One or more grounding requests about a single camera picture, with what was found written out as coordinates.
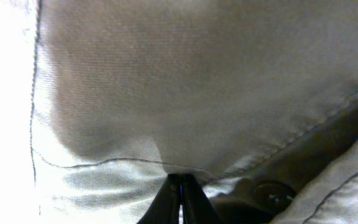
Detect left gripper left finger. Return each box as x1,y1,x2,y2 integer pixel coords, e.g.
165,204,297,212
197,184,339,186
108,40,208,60
137,174,181,224

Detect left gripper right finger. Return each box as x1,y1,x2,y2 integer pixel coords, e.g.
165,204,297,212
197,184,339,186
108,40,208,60
181,174,224,224

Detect khaki green shorts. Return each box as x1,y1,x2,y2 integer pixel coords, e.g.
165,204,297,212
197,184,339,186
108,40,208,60
30,0,358,223

